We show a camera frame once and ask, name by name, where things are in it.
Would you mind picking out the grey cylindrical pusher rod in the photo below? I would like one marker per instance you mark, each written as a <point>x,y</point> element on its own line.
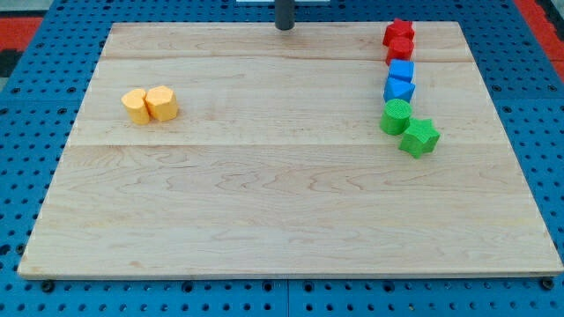
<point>284,14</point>

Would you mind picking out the red cylinder block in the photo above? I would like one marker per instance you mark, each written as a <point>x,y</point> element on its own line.
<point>400,48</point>

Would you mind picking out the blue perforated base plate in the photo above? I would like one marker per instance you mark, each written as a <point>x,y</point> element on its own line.
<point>40,101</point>

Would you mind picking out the light wooden board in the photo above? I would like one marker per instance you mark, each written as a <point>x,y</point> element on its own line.
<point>276,167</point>

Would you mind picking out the blue cube block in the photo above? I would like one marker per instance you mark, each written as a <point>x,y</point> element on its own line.
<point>401,70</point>

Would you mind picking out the green star block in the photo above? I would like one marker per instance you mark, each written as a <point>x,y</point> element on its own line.
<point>420,137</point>

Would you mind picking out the yellow hexagon block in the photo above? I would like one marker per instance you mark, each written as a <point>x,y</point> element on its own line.
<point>162,103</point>

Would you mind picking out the red star block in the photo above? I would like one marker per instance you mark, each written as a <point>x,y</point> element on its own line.
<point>398,28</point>

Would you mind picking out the yellow heart block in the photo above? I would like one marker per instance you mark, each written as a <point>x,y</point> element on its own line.
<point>135,106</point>

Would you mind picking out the green cylinder block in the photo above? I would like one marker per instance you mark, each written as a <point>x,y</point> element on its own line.
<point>395,116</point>

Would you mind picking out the blue triangle block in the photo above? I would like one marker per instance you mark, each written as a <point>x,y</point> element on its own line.
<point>398,89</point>

